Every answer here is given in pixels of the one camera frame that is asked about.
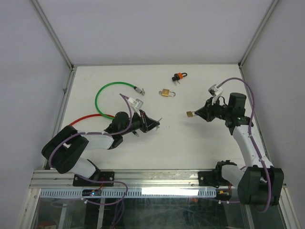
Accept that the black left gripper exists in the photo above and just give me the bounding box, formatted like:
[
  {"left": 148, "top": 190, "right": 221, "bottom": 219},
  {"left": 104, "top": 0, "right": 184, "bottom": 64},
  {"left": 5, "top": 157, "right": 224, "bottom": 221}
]
[{"left": 120, "top": 109, "right": 160, "bottom": 136}]

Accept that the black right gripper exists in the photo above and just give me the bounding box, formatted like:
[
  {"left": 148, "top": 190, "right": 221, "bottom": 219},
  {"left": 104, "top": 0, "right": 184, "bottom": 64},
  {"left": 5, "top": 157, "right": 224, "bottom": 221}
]
[{"left": 194, "top": 96, "right": 232, "bottom": 122}]

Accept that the small brass long-shackle padlock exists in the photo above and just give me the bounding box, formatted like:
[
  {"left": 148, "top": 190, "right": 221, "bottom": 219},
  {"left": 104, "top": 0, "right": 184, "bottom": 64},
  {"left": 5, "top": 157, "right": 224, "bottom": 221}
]
[{"left": 186, "top": 111, "right": 197, "bottom": 117}]

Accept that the large brass padlock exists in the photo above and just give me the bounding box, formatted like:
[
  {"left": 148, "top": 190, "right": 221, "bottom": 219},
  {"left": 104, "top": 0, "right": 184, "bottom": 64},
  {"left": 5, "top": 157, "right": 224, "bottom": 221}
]
[{"left": 159, "top": 89, "right": 176, "bottom": 97}]

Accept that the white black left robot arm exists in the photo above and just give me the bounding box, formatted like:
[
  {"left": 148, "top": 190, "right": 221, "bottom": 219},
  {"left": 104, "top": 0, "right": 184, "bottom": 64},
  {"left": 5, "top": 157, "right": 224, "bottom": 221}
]
[{"left": 41, "top": 110, "right": 160, "bottom": 185}]

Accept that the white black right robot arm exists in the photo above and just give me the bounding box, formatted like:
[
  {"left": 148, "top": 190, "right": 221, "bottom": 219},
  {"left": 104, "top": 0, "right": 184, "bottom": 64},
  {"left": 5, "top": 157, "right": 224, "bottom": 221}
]
[{"left": 194, "top": 93, "right": 284, "bottom": 208}]

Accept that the orange black padlock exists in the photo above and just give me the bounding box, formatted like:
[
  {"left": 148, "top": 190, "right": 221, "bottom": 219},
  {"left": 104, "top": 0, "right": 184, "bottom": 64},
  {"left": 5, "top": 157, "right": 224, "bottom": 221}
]
[{"left": 172, "top": 73, "right": 188, "bottom": 82}]

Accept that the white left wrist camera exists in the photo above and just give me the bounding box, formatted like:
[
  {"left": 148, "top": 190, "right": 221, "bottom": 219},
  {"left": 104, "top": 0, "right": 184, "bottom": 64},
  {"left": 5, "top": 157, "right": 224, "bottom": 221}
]
[{"left": 128, "top": 97, "right": 144, "bottom": 113}]

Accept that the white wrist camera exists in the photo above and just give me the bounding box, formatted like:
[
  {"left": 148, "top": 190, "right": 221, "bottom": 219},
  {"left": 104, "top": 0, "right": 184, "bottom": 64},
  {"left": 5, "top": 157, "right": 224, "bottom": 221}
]
[
  {"left": 128, "top": 97, "right": 144, "bottom": 113},
  {"left": 208, "top": 84, "right": 223, "bottom": 104}
]

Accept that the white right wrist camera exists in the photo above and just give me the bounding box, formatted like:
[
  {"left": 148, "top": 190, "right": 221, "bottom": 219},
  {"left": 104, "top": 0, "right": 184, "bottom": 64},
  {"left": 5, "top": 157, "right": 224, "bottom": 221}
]
[{"left": 208, "top": 84, "right": 223, "bottom": 104}]

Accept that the green cable lock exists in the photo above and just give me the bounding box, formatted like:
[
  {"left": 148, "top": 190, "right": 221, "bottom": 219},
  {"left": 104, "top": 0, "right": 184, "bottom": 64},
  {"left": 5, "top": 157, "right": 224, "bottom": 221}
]
[{"left": 94, "top": 81, "right": 142, "bottom": 116}]

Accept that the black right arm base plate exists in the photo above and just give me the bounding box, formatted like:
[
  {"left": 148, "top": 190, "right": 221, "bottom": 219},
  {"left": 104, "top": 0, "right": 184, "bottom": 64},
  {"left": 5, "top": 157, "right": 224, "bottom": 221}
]
[{"left": 198, "top": 171, "right": 222, "bottom": 187}]

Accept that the red cable lock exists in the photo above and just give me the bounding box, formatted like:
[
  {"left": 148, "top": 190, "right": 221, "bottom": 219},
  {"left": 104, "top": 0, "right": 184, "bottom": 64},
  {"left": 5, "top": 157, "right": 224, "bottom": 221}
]
[{"left": 69, "top": 114, "right": 115, "bottom": 125}]

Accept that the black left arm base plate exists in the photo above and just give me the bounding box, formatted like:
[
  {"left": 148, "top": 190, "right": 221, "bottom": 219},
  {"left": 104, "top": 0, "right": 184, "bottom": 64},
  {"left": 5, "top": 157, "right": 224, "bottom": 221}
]
[{"left": 72, "top": 170, "right": 115, "bottom": 187}]

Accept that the aluminium mounting rail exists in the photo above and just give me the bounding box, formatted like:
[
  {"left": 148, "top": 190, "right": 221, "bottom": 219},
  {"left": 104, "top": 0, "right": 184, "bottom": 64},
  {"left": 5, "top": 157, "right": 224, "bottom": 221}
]
[{"left": 30, "top": 168, "right": 286, "bottom": 189}]

